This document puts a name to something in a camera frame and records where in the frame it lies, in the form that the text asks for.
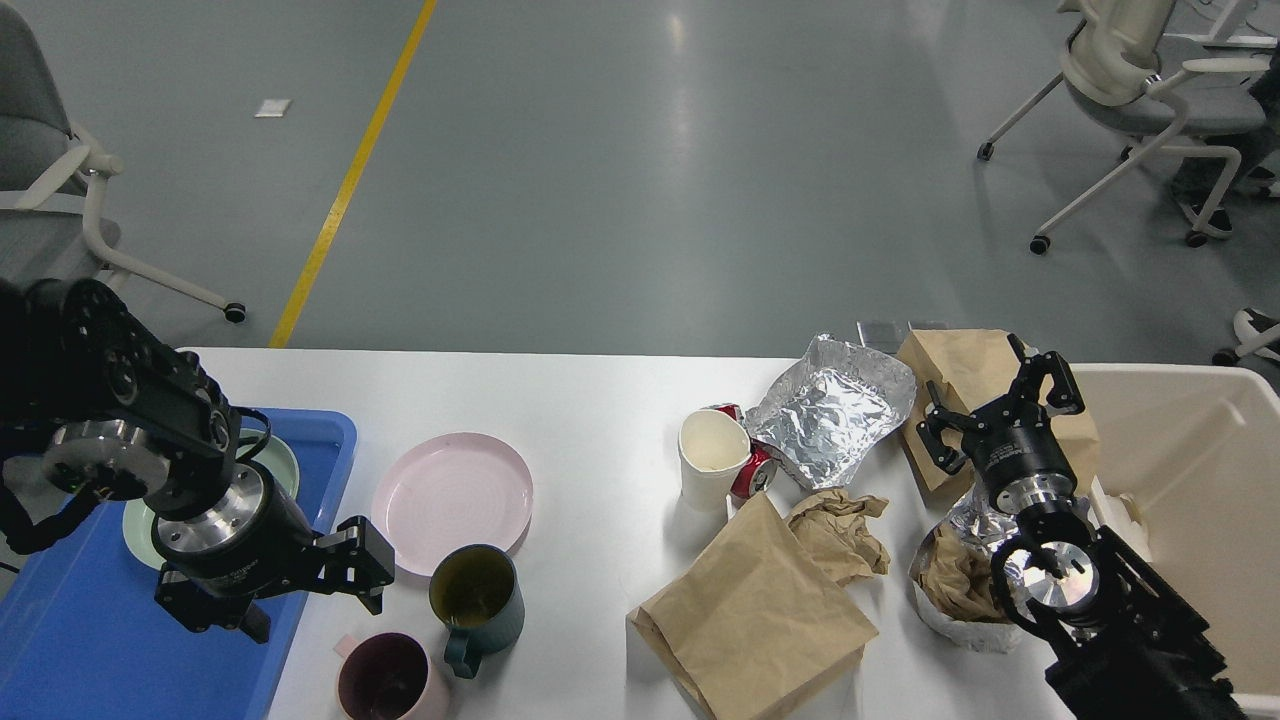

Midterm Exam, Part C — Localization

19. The crushed red soda can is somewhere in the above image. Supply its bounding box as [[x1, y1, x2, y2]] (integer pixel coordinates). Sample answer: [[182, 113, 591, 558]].
[[705, 404, 780, 503]]

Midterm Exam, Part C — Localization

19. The crumpled aluminium foil sheet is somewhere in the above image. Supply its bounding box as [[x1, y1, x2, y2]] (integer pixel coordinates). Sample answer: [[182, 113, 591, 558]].
[[745, 333, 916, 492]]

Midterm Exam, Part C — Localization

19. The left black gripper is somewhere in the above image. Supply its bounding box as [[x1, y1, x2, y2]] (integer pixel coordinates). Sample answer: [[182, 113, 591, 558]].
[[151, 462, 396, 644]]

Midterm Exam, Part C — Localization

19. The white office chair right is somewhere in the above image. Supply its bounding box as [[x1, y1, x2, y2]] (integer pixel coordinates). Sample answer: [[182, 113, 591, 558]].
[[975, 1, 1268, 256]]

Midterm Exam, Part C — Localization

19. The grey office chair left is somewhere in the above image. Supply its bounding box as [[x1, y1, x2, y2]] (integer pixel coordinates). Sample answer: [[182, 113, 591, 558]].
[[1, 3, 247, 324]]

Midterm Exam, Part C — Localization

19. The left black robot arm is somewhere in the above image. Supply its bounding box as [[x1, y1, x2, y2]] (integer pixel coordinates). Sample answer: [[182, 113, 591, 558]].
[[1, 279, 396, 644]]

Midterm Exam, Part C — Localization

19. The chair base far right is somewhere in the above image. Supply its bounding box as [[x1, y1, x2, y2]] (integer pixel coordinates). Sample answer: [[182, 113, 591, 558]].
[[1211, 307, 1279, 366]]

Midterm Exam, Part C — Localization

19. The pink plate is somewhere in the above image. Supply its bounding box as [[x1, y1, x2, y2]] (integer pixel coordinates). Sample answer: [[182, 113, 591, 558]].
[[371, 432, 535, 578]]

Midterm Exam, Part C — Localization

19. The foil bowl with paper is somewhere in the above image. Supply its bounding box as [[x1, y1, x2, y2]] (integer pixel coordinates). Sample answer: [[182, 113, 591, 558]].
[[910, 486, 1096, 655]]

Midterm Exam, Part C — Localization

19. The beige plastic bin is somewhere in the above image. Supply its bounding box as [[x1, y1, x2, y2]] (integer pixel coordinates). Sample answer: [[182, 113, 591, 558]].
[[1075, 363, 1279, 719]]

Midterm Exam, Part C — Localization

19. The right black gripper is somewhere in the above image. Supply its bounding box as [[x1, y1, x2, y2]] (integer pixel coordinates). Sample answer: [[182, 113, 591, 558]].
[[915, 333, 1085, 516]]

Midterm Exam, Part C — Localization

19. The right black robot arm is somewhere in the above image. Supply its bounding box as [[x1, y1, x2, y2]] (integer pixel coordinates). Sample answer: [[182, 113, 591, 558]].
[[915, 334, 1245, 719]]

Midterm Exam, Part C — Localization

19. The large brown paper bag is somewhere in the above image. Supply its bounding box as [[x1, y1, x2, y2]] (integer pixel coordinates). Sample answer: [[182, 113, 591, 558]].
[[627, 496, 878, 719]]

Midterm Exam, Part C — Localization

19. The green plate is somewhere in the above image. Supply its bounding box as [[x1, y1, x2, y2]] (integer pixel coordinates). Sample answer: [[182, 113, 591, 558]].
[[122, 436, 301, 571]]

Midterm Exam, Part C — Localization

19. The blue plastic tray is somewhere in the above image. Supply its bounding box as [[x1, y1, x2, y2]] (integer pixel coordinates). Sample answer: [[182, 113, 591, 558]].
[[0, 407, 358, 720]]

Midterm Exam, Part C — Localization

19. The crumpled brown paper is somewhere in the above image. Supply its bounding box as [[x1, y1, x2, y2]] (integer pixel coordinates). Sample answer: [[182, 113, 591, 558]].
[[785, 488, 891, 588]]

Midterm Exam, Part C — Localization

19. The brown paper bag back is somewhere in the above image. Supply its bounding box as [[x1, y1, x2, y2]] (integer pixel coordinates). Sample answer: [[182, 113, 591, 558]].
[[897, 329, 1101, 502]]

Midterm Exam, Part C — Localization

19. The dark green mug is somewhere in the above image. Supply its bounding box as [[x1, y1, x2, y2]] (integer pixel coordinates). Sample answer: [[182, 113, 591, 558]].
[[429, 544, 526, 680]]

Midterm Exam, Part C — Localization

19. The pink mug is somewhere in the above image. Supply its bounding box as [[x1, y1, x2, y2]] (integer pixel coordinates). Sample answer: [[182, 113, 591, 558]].
[[333, 632, 452, 719]]

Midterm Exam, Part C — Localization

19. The white paper cup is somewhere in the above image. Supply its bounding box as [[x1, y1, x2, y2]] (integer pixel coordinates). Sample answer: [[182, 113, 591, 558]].
[[678, 407, 751, 512]]

